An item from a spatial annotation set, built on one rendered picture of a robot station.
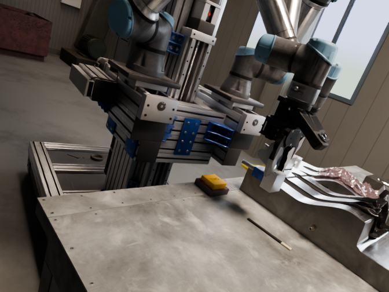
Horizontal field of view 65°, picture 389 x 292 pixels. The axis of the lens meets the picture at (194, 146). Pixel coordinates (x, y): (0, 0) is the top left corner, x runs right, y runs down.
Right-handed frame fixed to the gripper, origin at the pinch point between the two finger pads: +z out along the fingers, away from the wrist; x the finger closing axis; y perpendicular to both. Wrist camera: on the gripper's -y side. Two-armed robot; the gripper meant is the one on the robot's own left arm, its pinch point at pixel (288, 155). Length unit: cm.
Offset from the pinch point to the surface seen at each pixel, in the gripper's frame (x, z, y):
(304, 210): 19.2, 1.5, -20.8
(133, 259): 72, 2, -15
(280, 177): 28.3, -7.0, -13.7
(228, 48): -297, 51, 320
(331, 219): 18.8, -1.5, -28.0
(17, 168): 55, 109, 149
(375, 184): -66, 15, -18
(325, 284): 34, 4, -38
